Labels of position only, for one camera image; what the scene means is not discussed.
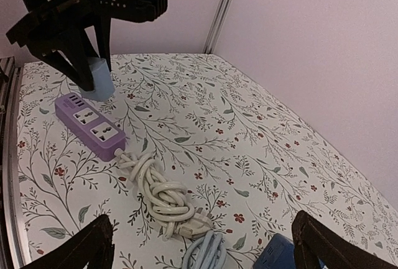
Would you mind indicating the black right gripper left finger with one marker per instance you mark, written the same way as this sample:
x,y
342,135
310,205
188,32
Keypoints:
x,y
92,247

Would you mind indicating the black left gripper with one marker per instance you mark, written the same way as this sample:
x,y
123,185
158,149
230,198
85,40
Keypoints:
x,y
64,51

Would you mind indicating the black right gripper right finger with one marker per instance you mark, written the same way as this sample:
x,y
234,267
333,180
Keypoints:
x,y
315,243

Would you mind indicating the light blue charger plug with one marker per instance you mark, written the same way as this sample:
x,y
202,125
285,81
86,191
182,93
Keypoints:
x,y
103,84

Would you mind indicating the dark blue cube socket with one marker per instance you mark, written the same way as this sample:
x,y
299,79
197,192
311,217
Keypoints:
x,y
278,254

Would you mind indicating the purple power strip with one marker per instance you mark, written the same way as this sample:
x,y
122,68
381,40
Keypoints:
x,y
98,133

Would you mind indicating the floral patterned table mat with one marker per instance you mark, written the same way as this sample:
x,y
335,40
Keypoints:
x,y
243,155

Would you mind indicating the aluminium front table rail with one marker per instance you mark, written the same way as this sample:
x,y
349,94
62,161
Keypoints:
x,y
14,243

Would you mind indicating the right aluminium frame post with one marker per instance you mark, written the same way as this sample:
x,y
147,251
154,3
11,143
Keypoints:
x,y
216,26

